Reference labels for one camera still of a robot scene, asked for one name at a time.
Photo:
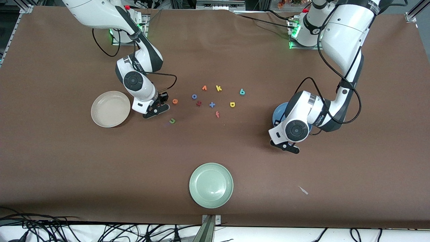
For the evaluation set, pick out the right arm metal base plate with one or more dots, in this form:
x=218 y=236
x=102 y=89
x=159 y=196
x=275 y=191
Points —
x=116 y=43

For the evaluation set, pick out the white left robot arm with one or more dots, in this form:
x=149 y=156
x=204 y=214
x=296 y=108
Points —
x=342 y=33

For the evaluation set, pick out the aluminium camera post bracket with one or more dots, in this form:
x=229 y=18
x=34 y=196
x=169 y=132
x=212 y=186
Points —
x=210 y=232

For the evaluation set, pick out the small white paper scrap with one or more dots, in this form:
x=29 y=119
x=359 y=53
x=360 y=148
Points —
x=304 y=191

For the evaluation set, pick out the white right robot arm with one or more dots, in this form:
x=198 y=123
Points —
x=100 y=13

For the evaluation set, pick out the aluminium table corner profile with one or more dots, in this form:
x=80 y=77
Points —
x=411 y=16

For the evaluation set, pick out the pale green round plate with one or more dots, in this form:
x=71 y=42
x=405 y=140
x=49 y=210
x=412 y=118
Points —
x=211 y=185

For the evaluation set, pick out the teal foam letter b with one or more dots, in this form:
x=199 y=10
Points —
x=242 y=92

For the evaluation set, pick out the aluminium table edge profile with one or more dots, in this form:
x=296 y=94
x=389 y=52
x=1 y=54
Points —
x=25 y=9

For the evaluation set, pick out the yellow foam letter k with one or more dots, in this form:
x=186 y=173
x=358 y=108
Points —
x=217 y=88

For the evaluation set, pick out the orange object behind table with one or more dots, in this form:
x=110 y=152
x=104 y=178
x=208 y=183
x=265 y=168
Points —
x=281 y=4

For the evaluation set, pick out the aluminium frame behind table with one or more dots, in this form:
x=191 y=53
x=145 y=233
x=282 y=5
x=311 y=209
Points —
x=218 y=5

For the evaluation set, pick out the beige brown round plate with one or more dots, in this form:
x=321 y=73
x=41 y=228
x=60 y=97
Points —
x=110 y=109

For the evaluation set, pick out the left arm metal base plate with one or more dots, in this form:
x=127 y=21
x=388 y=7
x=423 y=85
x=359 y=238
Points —
x=295 y=48

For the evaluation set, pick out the red foam letter h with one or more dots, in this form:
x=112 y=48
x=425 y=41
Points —
x=198 y=104

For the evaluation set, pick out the blue round plate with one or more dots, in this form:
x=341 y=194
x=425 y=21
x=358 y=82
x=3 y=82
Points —
x=278 y=114

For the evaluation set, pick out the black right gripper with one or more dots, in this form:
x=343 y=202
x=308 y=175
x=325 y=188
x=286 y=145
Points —
x=161 y=99

